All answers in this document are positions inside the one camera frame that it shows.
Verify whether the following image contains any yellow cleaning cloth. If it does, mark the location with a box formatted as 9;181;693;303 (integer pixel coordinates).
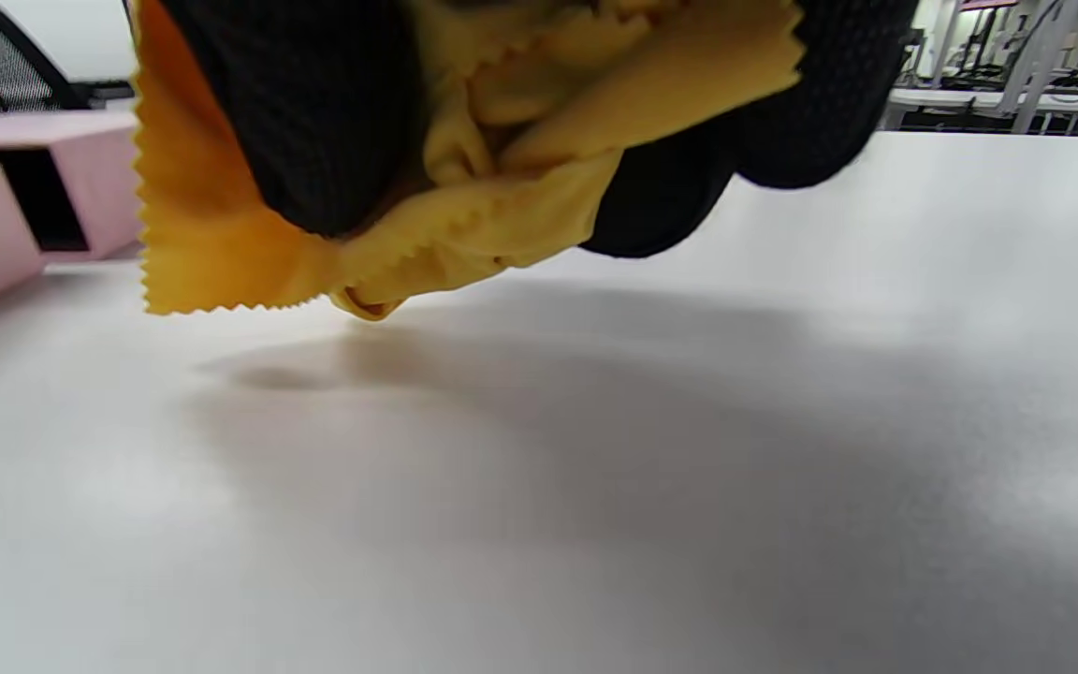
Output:
132;0;807;322

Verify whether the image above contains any person's right hand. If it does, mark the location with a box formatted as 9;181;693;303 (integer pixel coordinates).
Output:
160;0;919;258

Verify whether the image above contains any white desk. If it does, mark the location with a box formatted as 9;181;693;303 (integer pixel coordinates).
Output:
881;0;1078;137

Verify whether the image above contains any pink floral box sleeve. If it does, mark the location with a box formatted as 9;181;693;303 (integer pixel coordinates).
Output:
0;110;142;263

